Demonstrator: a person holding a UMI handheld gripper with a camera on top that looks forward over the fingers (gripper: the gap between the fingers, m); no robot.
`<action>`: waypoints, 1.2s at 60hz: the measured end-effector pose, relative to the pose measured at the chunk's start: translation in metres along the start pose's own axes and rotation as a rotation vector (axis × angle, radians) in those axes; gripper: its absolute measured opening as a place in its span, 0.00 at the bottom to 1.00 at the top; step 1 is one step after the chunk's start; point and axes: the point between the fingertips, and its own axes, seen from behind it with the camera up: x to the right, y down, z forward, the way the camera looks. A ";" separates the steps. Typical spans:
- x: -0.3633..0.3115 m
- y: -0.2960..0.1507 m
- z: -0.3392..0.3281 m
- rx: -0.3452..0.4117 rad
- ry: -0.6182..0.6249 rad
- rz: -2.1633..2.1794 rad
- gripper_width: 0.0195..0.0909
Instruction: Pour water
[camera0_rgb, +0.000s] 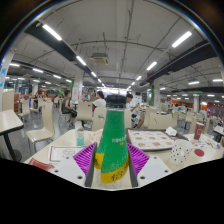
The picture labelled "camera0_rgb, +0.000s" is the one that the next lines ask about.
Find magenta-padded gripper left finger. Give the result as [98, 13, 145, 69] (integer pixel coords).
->
[49, 142, 99, 188]

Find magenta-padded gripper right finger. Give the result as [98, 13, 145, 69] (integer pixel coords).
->
[127, 143, 173, 188]

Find green-labelled clear drink bottle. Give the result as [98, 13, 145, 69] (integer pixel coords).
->
[92, 94, 132, 190]

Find small teal-labelled clear bottle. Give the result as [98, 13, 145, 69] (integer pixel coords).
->
[74, 120, 86, 148]

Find red-framed paper sheet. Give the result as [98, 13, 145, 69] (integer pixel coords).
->
[48, 145, 88, 164]

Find white black-dotted mug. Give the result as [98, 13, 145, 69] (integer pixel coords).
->
[169, 139, 194, 167]

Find white paper napkin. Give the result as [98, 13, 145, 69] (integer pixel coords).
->
[165, 126, 178, 137]

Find beige canteen chairs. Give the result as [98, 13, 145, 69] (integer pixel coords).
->
[1, 89, 224, 144]

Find person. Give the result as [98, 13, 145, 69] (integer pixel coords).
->
[125, 93, 146, 129]
[61, 89, 78, 129]
[91, 90, 108, 109]

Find flat round red coaster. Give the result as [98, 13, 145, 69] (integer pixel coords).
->
[193, 148, 205, 158]

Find red paper cup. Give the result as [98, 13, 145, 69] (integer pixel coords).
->
[193, 121, 205, 141]

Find printed paper leaflets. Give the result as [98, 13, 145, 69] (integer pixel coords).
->
[191, 138, 221, 149]

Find white neighbouring table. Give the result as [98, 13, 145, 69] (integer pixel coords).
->
[0, 109, 25, 163]
[213, 124, 224, 144]

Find ceiling air conditioner unit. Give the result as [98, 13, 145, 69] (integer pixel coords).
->
[89, 52, 110, 65]

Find ceiling strip lights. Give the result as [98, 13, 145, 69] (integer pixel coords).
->
[8, 23, 224, 101]

